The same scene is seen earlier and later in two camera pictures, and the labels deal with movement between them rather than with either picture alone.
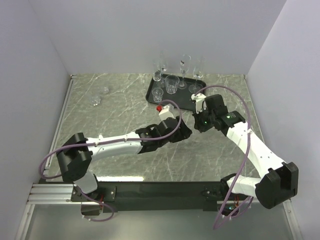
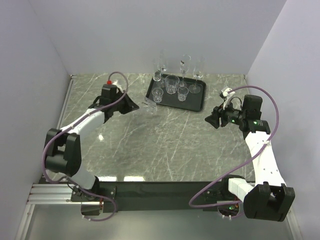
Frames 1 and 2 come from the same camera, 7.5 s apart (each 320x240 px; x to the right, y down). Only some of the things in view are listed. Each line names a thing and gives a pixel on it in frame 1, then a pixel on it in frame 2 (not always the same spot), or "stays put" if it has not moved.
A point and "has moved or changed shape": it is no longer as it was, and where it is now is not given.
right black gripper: x=198 y=124 → x=214 y=119
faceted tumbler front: x=95 y=100 has moved or changed shape
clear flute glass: x=199 y=64 stays put
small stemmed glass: x=157 y=74 stays put
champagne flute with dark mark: x=184 y=66 stays put
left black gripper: x=183 y=133 → x=130 y=106
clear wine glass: x=162 y=65 stays put
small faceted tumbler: x=157 y=93 stays put
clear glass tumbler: x=171 y=82 stays put
